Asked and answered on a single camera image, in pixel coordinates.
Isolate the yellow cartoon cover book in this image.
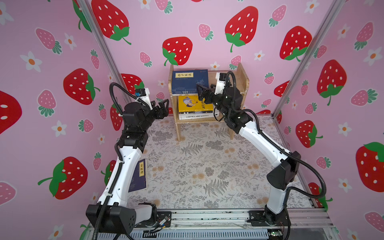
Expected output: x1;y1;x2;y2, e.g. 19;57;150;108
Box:
178;96;214;113

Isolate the blue book with figure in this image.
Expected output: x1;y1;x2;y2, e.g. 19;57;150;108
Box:
172;70;209;90

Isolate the wooden two-tier shelf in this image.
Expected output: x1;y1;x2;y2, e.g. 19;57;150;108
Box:
168;63;250;142

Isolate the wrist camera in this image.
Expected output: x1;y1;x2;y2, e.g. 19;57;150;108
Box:
215;73;232;95
135;88;153;110

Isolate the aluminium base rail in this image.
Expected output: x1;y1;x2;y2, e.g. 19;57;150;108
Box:
86;208;340;240

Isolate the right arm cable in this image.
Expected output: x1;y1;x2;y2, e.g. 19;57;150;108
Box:
212;70;327;199

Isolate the dark purple book left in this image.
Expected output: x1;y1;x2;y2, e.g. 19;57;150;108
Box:
129;159;147;193

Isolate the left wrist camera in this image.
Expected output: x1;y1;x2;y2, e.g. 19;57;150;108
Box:
135;88;153;110

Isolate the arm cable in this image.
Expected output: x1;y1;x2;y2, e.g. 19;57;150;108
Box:
212;70;327;199
91;81;151;240

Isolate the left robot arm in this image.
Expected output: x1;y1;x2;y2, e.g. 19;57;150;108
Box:
86;100;169;240

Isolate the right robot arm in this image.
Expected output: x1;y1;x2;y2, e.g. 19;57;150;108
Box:
197;85;299;226

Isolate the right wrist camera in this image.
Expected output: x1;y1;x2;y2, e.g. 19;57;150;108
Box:
215;73;232;95

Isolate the white hardcover book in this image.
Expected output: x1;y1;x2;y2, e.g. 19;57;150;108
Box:
178;111;220;120

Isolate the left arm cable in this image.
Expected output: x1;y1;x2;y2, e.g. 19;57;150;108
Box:
91;81;151;240

